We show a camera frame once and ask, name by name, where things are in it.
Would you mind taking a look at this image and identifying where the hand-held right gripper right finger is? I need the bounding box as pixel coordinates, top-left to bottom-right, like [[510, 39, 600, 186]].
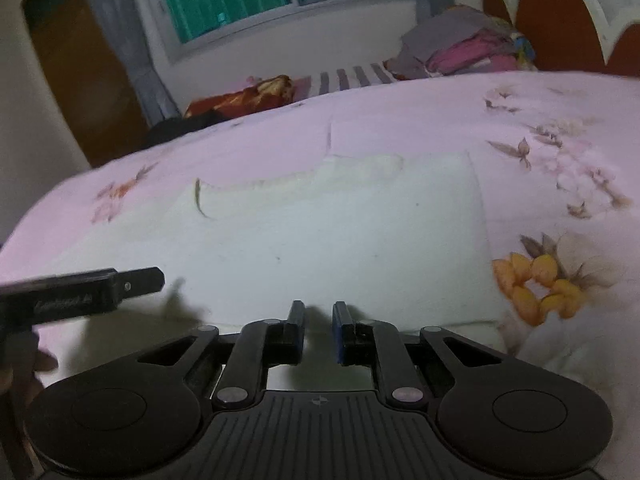
[[332, 301, 506, 411]]

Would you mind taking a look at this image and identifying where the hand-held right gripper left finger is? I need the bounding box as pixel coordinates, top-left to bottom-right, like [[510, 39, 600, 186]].
[[137, 300, 306, 411]]

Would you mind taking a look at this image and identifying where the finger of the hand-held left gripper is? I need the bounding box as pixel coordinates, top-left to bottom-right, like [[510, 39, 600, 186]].
[[115, 267, 166, 307]]

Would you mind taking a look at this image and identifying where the white knitted cloth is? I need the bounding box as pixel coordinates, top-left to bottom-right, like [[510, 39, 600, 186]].
[[47, 152, 506, 342]]

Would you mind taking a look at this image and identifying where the person's left hand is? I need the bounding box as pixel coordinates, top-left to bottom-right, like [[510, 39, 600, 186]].
[[0, 332, 59, 412]]

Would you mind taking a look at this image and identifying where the black cloth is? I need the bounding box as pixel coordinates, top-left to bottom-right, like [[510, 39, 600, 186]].
[[145, 110, 227, 149]]

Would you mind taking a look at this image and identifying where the brown wooden door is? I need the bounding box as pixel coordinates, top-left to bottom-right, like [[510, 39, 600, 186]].
[[22, 0, 151, 168]]

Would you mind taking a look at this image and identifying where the red patterned pillow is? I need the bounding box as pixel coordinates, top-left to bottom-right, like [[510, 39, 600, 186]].
[[182, 75, 296, 119]]

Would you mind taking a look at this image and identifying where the grey curtain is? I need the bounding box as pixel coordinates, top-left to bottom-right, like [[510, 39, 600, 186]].
[[74, 0, 182, 127]]

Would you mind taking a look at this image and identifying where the pink floral blanket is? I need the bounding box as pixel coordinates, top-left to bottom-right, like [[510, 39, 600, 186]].
[[0, 70, 640, 411]]

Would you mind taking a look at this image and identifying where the grey striped sheet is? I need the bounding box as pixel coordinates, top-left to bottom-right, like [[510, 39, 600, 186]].
[[294, 62, 402, 99]]

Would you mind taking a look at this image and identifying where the grey cloth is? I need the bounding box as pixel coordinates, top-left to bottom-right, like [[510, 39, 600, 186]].
[[386, 6, 516, 81]]

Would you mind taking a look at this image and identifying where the white and brown headboard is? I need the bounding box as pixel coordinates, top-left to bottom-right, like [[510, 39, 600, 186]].
[[481, 0, 640, 79]]

